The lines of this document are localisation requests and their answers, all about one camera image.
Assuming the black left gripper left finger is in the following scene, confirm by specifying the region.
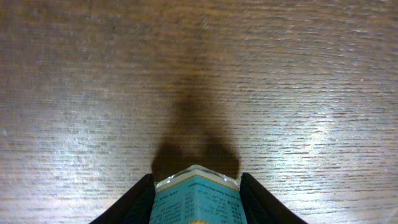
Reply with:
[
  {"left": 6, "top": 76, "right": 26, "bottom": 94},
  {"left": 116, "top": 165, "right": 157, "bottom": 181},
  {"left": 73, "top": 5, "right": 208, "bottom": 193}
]
[{"left": 90, "top": 174, "right": 155, "bottom": 224}]

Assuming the gold-lidded balm jar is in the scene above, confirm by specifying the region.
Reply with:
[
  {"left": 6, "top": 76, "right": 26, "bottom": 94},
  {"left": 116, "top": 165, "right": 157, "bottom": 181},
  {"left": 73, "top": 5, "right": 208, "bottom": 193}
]
[{"left": 149, "top": 165, "right": 248, "bottom": 224}]

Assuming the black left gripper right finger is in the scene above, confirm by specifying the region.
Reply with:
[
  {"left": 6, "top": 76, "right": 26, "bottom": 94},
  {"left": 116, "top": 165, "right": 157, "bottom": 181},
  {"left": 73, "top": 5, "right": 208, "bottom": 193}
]
[{"left": 239, "top": 172, "right": 307, "bottom": 224}]

